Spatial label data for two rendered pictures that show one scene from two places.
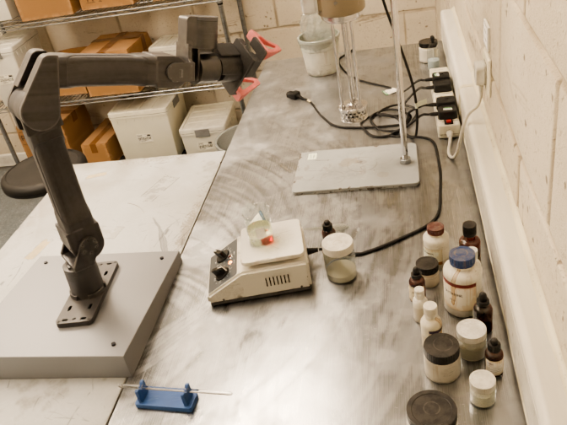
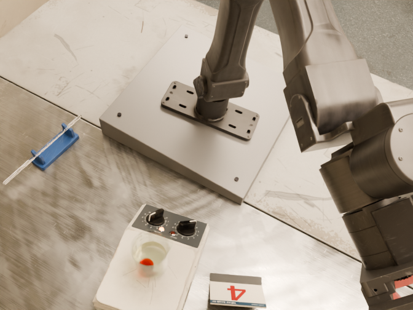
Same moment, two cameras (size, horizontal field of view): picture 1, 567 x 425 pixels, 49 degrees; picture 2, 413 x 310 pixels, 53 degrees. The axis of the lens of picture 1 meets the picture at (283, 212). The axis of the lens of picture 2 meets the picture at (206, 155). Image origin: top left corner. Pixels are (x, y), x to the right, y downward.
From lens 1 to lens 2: 109 cm
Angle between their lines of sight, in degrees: 68
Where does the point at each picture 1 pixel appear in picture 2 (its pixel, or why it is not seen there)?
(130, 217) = not seen: hidden behind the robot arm
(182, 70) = (302, 122)
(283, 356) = (31, 247)
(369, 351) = not seen: outside the picture
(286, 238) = (137, 292)
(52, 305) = not seen: hidden behind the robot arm
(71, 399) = (110, 95)
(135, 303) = (169, 141)
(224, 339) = (92, 207)
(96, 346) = (126, 104)
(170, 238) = (293, 204)
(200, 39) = (362, 147)
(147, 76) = (286, 64)
